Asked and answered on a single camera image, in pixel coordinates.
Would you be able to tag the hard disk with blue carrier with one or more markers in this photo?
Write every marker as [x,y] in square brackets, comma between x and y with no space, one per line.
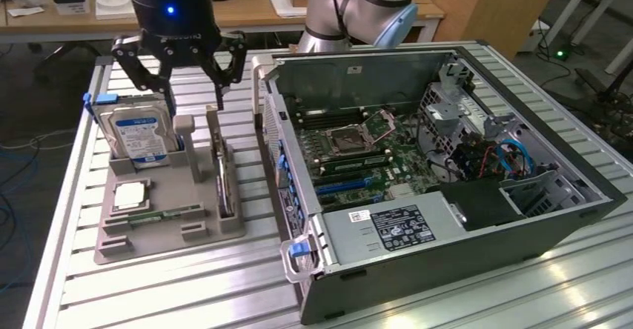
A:
[138,136]

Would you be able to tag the grey metal disk bay tray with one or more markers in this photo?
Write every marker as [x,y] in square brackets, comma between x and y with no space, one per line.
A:
[543,195]

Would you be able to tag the metal socket cover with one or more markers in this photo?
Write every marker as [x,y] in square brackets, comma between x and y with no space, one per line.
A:
[381,121]

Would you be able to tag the blue expansion slot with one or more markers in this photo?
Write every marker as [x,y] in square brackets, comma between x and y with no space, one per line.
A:
[341,189]

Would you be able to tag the grey plastic parts rack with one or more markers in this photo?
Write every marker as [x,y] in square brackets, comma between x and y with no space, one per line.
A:
[168,240]

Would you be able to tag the white electrical box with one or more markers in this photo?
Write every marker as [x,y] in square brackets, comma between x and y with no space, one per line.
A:
[538,36]

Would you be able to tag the green motherboard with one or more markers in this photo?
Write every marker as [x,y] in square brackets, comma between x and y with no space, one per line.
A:
[390,173]

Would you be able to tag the black metal stand foot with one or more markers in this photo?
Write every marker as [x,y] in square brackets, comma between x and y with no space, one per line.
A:
[588,77]

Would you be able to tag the blue case latch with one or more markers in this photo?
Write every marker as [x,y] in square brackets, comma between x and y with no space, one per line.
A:
[296,250]

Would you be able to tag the white paper stack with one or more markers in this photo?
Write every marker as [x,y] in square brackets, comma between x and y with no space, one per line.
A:
[287,6]

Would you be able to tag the black box with green light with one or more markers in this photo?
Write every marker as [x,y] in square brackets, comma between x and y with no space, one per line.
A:
[560,53]

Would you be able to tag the black office chair base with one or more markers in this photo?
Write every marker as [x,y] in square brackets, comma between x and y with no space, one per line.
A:
[64,53]

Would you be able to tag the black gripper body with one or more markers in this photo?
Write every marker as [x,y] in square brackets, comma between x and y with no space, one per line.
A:
[170,6]

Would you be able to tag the black open PC case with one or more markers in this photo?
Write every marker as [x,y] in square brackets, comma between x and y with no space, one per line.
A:
[445,269]

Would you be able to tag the blue slot retention clip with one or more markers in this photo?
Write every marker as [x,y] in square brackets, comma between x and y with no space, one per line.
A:
[280,155]
[288,185]
[298,221]
[294,203]

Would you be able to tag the white box with black lid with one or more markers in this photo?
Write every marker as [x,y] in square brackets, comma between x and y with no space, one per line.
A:
[69,3]

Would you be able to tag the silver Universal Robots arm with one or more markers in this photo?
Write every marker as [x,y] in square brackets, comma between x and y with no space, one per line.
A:
[346,14]

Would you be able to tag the wooden desk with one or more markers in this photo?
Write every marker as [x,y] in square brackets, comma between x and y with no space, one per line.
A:
[247,14]
[49,25]

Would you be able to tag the silver CPU chip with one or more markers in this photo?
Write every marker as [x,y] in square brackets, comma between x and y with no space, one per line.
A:
[130,195]

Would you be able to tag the white paper slip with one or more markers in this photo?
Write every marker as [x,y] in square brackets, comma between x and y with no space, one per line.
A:
[25,11]

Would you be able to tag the wooden cabinet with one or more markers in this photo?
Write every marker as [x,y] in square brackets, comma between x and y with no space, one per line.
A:
[494,10]

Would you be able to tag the perforated metal disk bay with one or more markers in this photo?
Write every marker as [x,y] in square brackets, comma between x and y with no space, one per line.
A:
[445,136]

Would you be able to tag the grey power supply unit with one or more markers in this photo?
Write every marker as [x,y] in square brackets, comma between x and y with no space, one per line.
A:
[346,240]

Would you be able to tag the graphics card with metal bracket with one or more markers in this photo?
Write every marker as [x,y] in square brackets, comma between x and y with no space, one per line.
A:
[224,188]

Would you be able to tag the black plastic cover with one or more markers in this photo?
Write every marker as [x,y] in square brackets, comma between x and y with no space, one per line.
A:
[485,203]

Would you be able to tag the white round holder block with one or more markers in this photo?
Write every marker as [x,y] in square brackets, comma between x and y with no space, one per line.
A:
[113,8]

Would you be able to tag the white desk frame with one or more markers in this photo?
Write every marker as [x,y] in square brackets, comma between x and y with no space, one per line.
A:
[578,10]

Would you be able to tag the long black expansion slot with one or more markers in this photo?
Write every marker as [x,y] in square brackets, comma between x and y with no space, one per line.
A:
[341,179]

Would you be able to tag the black RAM slot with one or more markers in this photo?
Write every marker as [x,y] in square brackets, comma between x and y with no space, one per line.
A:
[334,120]
[355,169]
[335,124]
[357,172]
[332,116]
[332,113]

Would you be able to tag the small silver chipset heatsink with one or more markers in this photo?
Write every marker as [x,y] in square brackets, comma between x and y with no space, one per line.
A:
[405,192]

